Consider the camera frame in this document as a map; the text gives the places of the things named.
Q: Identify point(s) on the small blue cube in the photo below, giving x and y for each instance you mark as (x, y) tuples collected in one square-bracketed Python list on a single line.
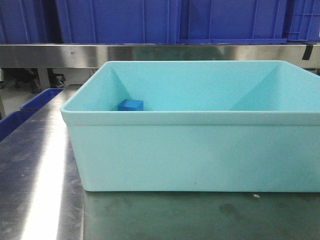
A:
[(131, 105)]

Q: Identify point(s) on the light teal plastic tub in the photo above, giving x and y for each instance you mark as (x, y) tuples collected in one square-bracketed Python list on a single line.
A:
[(213, 126)]

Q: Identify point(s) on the blue crate upper right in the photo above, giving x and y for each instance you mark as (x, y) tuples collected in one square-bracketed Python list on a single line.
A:
[(232, 22)]

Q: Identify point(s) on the blue crate upper middle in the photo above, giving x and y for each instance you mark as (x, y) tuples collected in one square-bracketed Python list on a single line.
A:
[(119, 21)]

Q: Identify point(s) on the blue bin rim rear left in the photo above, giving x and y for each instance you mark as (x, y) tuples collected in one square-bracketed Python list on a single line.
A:
[(40, 100)]

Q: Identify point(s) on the black tape strip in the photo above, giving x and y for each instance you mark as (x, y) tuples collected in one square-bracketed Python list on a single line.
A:
[(307, 52)]

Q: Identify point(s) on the blue crate upper left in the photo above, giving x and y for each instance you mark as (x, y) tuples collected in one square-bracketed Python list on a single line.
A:
[(29, 22)]

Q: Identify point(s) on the blue ribbed crate far right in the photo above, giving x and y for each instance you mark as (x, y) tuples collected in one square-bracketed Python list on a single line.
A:
[(302, 21)]

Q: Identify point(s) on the stainless steel shelf rail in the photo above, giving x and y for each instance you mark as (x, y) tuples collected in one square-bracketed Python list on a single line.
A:
[(95, 55)]

